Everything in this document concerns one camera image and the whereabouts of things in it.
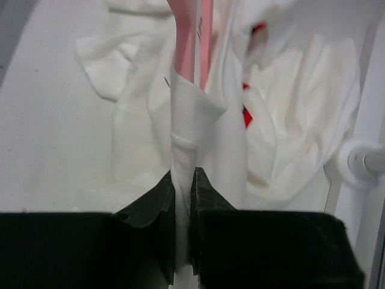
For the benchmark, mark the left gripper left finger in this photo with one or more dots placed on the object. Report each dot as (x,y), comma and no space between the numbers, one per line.
(132,248)

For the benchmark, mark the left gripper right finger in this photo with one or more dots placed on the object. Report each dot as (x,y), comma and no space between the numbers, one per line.
(233,248)

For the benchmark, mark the white t shirt red print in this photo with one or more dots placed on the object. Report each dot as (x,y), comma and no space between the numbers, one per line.
(274,110)

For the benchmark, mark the pink plastic hanger front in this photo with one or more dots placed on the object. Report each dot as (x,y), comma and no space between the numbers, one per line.
(194,22)

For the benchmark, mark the grey hanger stand pole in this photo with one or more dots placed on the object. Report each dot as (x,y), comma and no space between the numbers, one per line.
(356,171)

